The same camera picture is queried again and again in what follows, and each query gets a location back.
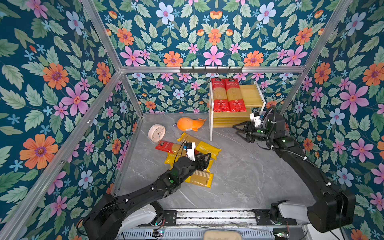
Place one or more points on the yellow Pastatime bag top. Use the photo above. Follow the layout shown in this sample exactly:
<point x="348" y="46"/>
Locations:
<point x="201" y="146"/>

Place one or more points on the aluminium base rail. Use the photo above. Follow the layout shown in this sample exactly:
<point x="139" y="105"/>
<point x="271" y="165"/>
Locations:
<point x="151" y="215"/>

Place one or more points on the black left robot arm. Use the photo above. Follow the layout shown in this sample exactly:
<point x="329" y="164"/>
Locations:
<point x="106" y="217"/>

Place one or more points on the red spaghetti bag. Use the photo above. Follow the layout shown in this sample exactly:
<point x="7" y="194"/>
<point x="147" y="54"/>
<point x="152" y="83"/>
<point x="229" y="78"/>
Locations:
<point x="173" y="148"/>
<point x="221" y="103"/>

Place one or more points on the yellow Pastatime bag lower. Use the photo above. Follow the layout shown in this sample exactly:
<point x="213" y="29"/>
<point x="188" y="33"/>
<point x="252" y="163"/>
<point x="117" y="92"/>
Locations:
<point x="201" y="178"/>

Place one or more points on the red spaghetti bag front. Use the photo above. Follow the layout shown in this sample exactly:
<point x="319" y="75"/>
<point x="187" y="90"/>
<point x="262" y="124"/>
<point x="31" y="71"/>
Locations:
<point x="221" y="103"/>

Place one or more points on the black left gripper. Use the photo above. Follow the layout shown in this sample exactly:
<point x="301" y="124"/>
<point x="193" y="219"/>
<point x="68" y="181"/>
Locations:
<point x="202" y="166"/>

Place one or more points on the beige padded object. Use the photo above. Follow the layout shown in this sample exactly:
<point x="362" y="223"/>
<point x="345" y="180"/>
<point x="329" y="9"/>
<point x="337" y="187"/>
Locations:
<point x="221" y="235"/>

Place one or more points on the white wooden two-tier shelf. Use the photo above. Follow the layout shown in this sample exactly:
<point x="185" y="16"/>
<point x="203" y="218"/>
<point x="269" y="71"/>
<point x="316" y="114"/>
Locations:
<point x="253" y="98"/>

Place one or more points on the round pink alarm clock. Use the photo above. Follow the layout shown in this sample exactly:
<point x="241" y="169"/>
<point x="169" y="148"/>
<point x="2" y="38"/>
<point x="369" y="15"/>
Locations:
<point x="156" y="133"/>

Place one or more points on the orange plush whale toy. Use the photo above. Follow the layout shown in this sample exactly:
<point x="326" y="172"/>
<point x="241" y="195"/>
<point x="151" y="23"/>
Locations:
<point x="186" y="124"/>

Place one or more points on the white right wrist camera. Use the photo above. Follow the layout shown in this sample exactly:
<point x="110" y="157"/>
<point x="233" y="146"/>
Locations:
<point x="257" y="119"/>

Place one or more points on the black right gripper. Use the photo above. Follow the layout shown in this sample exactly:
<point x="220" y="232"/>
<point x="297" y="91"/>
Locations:
<point x="250" y="127"/>

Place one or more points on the red spaghetti bag under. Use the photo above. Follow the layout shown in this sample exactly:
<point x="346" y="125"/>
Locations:
<point x="234" y="96"/>

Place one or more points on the yellow Pastatime bag middle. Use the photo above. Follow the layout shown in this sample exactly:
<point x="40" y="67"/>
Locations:
<point x="170" y="160"/>

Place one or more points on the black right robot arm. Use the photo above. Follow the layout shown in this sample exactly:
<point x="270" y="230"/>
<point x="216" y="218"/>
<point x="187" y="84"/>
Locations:
<point x="334" y="207"/>

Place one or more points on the black hook rail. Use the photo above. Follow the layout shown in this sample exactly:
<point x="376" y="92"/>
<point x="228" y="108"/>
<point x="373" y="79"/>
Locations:
<point x="211" y="70"/>

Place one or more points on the yellow pastatime bag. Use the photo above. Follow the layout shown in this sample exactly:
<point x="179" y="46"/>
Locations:
<point x="170" y="160"/>
<point x="201" y="178"/>
<point x="201" y="146"/>

